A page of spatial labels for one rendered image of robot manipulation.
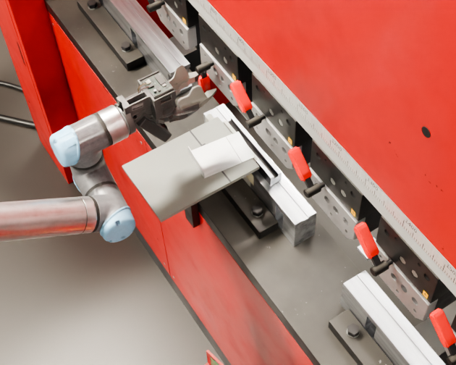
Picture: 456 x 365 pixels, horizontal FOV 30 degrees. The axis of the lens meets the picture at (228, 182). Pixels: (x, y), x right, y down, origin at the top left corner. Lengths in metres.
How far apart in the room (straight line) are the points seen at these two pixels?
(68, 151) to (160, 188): 0.28
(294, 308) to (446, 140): 0.80
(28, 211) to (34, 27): 1.08
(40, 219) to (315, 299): 0.64
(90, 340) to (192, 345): 0.34
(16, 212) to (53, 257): 1.42
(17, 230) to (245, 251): 0.57
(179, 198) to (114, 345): 1.05
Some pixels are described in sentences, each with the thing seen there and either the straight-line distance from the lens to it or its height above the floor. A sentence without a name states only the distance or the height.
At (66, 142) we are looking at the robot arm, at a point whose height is 1.24.
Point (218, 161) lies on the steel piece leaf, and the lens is 1.94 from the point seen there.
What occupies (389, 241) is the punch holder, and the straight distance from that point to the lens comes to 1.49.
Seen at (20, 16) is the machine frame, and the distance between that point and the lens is 2.59.
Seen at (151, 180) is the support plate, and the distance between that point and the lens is 1.93.
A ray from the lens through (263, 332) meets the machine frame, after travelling 2.11.
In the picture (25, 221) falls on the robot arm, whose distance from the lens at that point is 1.64.
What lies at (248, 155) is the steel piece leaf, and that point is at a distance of 1.95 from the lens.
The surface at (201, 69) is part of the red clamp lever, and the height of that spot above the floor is 1.25.
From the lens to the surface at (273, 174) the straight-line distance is 1.93.
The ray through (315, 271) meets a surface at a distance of 1.93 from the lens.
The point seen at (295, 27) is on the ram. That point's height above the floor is 1.57.
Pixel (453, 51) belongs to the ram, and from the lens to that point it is 1.09.
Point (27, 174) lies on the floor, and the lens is 3.28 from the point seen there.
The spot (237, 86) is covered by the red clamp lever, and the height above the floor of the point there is 1.31.
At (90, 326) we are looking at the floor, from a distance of 2.89.
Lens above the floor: 2.56
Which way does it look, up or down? 55 degrees down
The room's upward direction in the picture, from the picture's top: 3 degrees counter-clockwise
